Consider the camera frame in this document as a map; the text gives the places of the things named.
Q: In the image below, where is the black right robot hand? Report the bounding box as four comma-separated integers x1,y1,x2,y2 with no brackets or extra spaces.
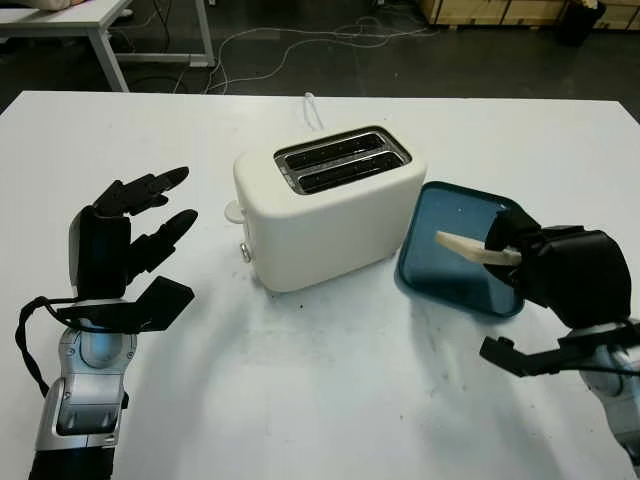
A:
482,208,632,329

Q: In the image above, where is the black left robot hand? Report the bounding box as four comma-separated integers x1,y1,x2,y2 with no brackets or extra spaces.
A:
67,166,199,301

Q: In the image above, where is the slice of white bread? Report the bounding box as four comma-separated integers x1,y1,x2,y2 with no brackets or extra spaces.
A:
435,230,524,266

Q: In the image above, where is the white two-slot toaster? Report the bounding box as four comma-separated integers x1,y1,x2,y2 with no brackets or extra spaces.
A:
221,124,429,294

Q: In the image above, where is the blue plastic tray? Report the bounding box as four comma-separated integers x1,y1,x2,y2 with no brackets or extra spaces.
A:
394,180,526,320

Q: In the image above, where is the white desk with metal legs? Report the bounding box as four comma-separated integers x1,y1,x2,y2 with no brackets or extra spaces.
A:
0,0,217,94

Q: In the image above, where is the black trash bin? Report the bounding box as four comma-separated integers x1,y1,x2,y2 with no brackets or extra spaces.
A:
562,0,607,49

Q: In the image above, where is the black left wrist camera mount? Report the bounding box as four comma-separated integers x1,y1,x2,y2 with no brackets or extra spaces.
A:
57,276,196,334

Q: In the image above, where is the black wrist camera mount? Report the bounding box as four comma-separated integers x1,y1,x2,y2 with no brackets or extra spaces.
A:
57,276,196,334
479,327,640,379

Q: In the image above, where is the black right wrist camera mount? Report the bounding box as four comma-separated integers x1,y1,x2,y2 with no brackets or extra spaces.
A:
479,327,640,379

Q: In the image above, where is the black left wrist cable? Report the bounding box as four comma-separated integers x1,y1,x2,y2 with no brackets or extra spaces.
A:
14,296,84,396

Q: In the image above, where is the white toaster power cord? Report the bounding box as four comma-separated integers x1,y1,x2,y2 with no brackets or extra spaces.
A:
302,92,326,130

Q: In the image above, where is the white cable on floor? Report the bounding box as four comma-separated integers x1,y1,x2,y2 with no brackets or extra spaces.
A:
207,14,431,94

